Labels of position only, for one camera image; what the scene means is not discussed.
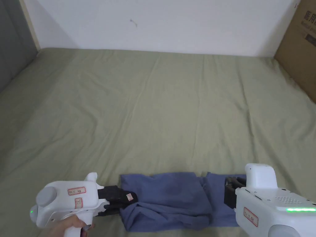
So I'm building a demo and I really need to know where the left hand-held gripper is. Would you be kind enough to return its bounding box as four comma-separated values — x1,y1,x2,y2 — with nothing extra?
29,172,138,237

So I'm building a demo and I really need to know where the blue garment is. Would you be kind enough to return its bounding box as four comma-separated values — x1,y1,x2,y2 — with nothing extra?
119,171,248,233

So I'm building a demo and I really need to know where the brown cardboard carton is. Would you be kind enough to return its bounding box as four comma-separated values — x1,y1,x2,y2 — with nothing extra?
273,0,316,104

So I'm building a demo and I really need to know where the grey padded headboard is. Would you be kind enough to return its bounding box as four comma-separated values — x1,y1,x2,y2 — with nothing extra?
0,0,40,92

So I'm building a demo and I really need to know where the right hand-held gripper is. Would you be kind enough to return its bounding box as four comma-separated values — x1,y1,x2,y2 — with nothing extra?
224,163,316,237

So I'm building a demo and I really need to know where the bed with pale green sheet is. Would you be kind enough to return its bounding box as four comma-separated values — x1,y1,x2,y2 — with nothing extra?
0,48,316,237

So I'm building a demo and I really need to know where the person's left hand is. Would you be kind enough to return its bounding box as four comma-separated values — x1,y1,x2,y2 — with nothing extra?
45,214,96,237

